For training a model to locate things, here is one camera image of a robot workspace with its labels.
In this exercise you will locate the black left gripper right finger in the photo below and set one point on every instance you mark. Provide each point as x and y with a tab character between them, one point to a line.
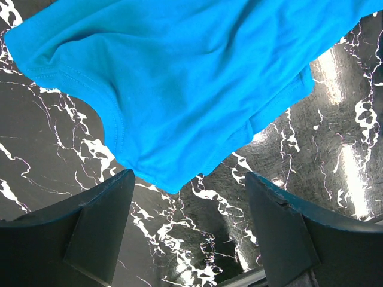
303	244

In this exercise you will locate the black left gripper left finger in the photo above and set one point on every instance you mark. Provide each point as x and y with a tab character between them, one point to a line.
75	242

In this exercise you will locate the blue t shirt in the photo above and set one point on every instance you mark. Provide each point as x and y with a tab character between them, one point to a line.
180	85

